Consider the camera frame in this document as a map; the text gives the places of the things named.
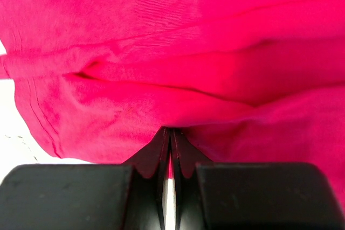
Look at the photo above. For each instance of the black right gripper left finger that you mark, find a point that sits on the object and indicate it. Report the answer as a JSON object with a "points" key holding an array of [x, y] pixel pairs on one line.
{"points": [[90, 196]]}

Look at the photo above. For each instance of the red t shirt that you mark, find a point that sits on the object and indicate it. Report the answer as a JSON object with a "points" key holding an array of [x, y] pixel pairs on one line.
{"points": [[244, 80]]}

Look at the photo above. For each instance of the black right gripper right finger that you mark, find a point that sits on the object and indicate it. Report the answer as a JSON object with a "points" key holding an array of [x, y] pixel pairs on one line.
{"points": [[212, 195]]}

